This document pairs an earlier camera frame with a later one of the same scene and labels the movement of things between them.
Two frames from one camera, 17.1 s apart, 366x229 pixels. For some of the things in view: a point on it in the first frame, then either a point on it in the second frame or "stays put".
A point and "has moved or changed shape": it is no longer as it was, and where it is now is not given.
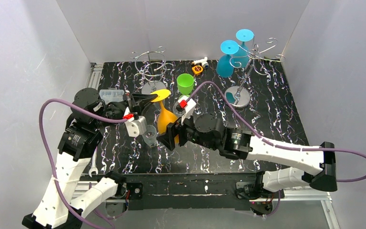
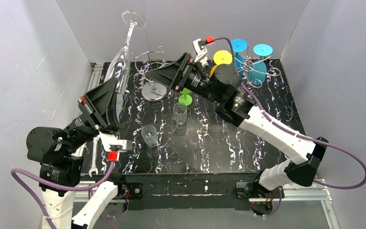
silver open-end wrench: (94, 168) stays put
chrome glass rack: (239, 96) has moved or changed shape
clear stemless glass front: (150, 137) stays put
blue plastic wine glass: (225, 65) has moved or changed shape
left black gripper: (131, 107) to (92, 111)
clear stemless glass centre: (178, 109) stays put
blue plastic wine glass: (241, 59) to (258, 72)
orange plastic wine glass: (164, 118) to (222, 57)
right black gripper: (177, 132) to (183, 77)
